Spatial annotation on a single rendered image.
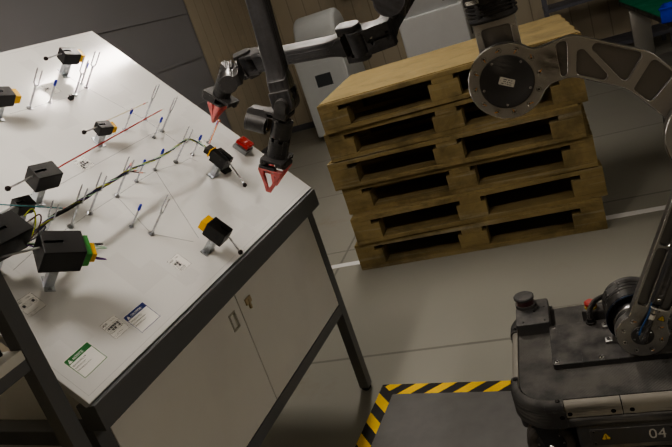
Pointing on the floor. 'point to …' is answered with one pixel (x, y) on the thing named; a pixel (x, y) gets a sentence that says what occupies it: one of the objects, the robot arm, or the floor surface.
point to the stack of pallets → (458, 156)
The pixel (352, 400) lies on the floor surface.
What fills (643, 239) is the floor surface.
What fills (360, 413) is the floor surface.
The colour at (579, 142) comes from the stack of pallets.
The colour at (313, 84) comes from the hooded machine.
